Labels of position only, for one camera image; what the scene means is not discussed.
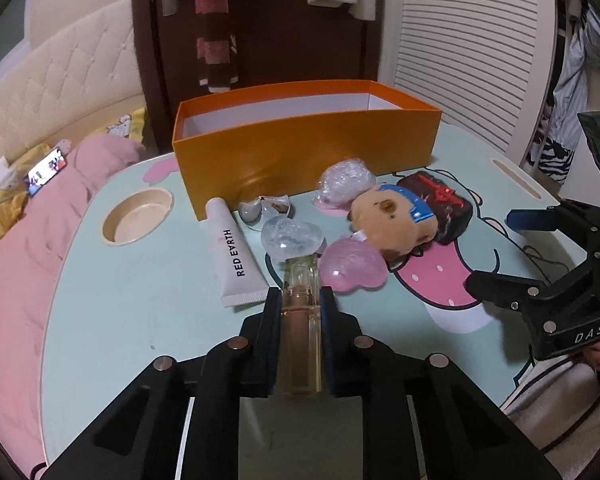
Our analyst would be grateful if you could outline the pink blanket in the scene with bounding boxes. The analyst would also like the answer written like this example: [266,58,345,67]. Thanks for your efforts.
[0,134,146,474]

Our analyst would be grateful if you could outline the white Red Earth tube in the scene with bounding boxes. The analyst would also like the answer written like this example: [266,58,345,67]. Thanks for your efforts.
[206,197,268,308]

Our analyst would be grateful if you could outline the brown bear plush toy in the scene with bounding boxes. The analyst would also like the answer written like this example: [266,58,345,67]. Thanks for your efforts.
[348,183,439,263]

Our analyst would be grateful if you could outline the clear crystal heart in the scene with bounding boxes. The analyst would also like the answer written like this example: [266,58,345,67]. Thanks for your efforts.
[261,214,324,261]

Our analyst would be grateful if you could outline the dark red wooden door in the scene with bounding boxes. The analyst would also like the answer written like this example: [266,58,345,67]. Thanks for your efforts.
[132,0,381,153]

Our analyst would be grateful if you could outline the white slatted wardrobe door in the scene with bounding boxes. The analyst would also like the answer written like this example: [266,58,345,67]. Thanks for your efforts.
[386,0,557,162]

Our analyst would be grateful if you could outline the bubble wrap bundle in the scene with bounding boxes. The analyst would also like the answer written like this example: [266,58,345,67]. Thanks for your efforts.
[317,158,377,209]

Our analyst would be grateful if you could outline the person's right hand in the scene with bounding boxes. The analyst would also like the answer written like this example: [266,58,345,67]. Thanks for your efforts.
[583,341,600,372]

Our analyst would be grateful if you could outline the pink crystal heart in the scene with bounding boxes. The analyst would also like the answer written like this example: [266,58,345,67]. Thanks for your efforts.
[318,237,389,292]

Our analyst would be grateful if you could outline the amber perfume bottle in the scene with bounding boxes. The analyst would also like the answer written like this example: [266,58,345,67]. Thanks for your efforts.
[276,255,322,396]

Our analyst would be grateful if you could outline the orange cardboard box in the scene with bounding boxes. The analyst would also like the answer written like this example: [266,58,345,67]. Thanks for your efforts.
[172,79,442,220]

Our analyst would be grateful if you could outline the hanging clothes at right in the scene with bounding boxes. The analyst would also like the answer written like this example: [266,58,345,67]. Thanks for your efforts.
[526,2,600,186]

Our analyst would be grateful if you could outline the cream tufted headboard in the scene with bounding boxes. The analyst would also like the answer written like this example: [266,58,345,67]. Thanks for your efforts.
[0,0,142,160]

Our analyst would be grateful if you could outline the white charger adapter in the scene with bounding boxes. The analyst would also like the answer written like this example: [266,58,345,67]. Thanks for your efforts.
[0,156,20,191]

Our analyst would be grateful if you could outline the red pink striped scarf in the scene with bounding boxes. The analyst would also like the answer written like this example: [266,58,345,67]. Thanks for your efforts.
[195,0,238,93]

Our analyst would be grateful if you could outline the smartphone on bed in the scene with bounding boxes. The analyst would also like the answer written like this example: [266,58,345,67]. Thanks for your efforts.
[23,148,67,196]

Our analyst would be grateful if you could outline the silver cone ornament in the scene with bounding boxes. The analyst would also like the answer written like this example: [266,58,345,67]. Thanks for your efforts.
[238,195,291,226]

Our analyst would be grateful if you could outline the dark case with red sword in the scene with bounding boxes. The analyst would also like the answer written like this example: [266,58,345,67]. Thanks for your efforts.
[398,170,474,245]

